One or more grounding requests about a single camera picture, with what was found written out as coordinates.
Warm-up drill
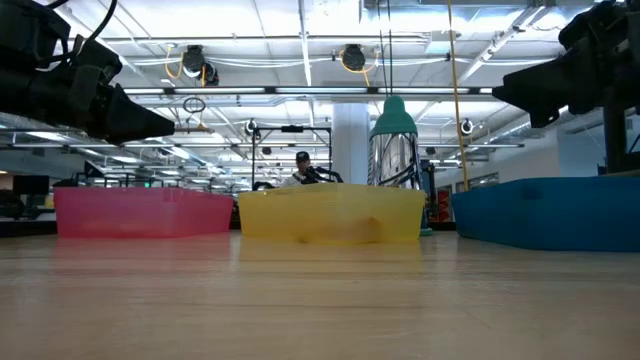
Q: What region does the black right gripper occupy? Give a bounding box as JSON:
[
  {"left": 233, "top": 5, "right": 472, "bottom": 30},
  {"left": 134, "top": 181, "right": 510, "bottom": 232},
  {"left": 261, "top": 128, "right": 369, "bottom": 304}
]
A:
[{"left": 492, "top": 0, "right": 640, "bottom": 129}]

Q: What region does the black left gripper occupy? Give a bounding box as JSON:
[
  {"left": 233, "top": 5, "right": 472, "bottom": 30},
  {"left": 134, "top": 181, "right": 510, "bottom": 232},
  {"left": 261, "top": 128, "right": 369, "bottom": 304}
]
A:
[{"left": 0, "top": 0, "right": 176, "bottom": 146}]

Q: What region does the pink plastic bin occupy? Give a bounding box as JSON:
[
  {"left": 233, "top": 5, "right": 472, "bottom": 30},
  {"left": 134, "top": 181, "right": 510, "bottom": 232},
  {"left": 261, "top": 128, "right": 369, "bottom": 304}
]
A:
[{"left": 53, "top": 186, "right": 235, "bottom": 240}]

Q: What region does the blue plastic bin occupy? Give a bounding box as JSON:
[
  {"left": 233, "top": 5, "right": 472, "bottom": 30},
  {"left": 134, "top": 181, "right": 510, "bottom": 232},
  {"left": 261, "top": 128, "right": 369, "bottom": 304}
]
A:
[{"left": 451, "top": 175, "right": 640, "bottom": 253}]

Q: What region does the black monitor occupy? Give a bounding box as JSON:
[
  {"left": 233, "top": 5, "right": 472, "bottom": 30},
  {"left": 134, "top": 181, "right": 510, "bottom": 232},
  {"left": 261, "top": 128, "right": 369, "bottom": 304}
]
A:
[{"left": 12, "top": 174, "right": 51, "bottom": 196}]

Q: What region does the red cabinet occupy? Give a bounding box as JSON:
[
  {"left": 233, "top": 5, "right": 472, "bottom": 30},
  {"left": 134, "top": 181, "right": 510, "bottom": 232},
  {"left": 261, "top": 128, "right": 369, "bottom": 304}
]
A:
[{"left": 432, "top": 187, "right": 453, "bottom": 223}]

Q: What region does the clear utensil holder cup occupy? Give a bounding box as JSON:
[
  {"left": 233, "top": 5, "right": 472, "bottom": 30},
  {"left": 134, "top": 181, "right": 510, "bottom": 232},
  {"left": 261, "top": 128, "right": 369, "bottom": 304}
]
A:
[{"left": 368, "top": 94, "right": 434, "bottom": 237}]

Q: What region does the person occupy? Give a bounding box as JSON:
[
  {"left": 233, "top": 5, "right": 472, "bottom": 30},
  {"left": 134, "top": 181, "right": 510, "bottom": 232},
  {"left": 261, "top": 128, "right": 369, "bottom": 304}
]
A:
[{"left": 279, "top": 150, "right": 314, "bottom": 189}]

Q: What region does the white building column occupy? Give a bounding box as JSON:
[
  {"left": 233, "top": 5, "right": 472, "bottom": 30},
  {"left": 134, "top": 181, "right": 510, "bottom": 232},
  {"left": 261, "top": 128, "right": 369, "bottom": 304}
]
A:
[{"left": 332, "top": 102, "right": 372, "bottom": 185}]

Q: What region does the yellow plastic bin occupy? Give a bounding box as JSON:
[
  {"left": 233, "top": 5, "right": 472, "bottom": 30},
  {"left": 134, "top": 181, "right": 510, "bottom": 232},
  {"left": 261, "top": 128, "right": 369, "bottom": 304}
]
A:
[{"left": 237, "top": 182, "right": 427, "bottom": 245}]

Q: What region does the black coiled cable ring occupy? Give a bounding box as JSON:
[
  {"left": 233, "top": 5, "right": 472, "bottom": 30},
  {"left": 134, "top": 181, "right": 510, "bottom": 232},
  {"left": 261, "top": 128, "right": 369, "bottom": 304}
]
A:
[{"left": 182, "top": 96, "right": 207, "bottom": 115}]

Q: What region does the black vertical post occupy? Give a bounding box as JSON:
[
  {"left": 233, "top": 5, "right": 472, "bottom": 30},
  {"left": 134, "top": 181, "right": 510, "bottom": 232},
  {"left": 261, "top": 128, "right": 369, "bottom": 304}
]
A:
[{"left": 602, "top": 102, "right": 629, "bottom": 174}]

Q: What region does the black ceiling cable reel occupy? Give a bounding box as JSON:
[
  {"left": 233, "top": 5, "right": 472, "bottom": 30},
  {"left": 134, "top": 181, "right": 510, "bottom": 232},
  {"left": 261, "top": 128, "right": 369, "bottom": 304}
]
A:
[
  {"left": 180, "top": 44, "right": 220, "bottom": 86},
  {"left": 340, "top": 43, "right": 367, "bottom": 72}
]

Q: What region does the yellow cable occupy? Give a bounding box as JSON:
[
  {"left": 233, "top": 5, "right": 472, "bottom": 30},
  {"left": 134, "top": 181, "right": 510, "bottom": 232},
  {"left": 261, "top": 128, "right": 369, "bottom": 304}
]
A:
[{"left": 446, "top": 0, "right": 471, "bottom": 192}]

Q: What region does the black background rig frame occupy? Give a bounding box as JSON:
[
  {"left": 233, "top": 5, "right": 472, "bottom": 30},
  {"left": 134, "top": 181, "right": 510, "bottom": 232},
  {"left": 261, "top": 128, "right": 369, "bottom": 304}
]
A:
[{"left": 251, "top": 124, "right": 334, "bottom": 184}]

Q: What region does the black cable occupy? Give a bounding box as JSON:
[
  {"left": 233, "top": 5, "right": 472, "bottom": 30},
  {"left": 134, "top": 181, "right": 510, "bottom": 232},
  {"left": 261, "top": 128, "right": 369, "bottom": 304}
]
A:
[{"left": 378, "top": 0, "right": 395, "bottom": 99}]

